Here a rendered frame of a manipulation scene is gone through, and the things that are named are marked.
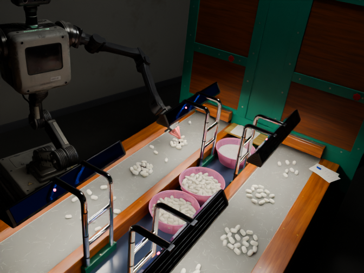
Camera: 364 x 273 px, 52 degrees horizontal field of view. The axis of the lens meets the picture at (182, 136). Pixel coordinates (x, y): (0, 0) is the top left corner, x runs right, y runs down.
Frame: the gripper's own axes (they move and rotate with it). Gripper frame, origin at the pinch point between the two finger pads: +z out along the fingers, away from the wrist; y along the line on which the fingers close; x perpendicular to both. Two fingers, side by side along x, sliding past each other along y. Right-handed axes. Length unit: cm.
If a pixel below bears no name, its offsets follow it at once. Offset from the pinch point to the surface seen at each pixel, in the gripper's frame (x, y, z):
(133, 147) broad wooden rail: 18.2, -20.7, -11.5
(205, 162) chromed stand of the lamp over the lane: -4.1, 2.1, 22.7
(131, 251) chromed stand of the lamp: -39, -101, 24
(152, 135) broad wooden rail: 18.1, -1.1, -11.5
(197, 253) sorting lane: -28, -66, 48
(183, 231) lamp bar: -59, -91, 28
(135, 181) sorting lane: 7.3, -43.7, 5.8
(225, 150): -8.2, 21.4, 24.6
